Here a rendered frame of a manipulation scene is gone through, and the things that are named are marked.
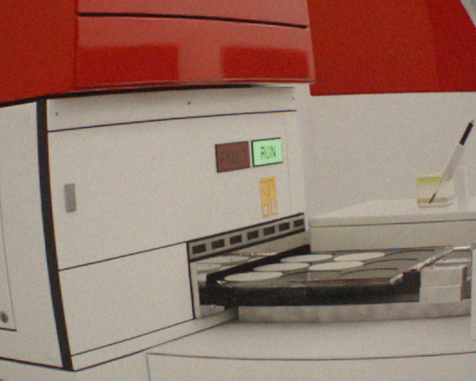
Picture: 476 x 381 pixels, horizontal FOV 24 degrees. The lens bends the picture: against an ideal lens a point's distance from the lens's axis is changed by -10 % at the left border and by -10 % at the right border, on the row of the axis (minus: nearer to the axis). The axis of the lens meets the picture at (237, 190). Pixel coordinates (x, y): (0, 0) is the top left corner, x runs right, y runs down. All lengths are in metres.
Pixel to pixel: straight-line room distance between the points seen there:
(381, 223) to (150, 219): 0.58
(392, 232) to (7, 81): 0.91
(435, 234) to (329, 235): 0.24
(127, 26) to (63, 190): 0.27
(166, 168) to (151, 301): 0.22
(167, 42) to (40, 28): 0.27
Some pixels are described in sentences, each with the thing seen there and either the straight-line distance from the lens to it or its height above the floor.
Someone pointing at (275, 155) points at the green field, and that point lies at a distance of 2.21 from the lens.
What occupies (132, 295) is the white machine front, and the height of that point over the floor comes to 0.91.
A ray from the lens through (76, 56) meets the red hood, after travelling 1.60.
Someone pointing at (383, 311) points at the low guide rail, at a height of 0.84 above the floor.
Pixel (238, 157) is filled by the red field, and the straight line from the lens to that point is 2.09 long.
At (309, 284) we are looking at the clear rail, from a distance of 1.90.
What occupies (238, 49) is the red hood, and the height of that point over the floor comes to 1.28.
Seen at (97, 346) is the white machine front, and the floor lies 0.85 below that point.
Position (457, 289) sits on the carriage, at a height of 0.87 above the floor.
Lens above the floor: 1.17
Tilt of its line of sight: 4 degrees down
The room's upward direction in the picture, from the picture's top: 4 degrees counter-clockwise
